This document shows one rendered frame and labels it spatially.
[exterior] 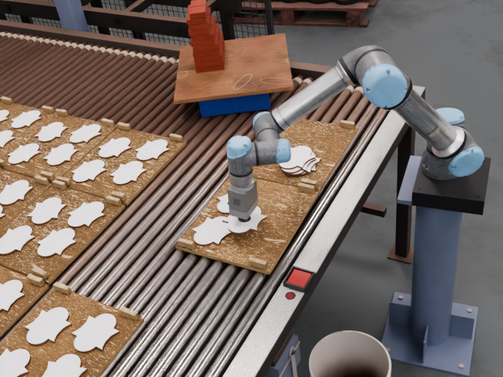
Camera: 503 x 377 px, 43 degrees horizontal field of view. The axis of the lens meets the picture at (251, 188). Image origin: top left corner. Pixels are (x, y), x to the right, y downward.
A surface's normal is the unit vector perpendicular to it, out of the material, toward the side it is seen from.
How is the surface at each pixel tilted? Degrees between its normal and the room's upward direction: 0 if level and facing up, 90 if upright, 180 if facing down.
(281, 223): 0
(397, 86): 86
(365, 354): 87
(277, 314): 0
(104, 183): 0
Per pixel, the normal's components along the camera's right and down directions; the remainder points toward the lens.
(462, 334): -0.35, 0.62
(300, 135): -0.12, -0.77
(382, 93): 0.04, 0.56
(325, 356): 0.62, 0.38
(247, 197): 0.89, 0.23
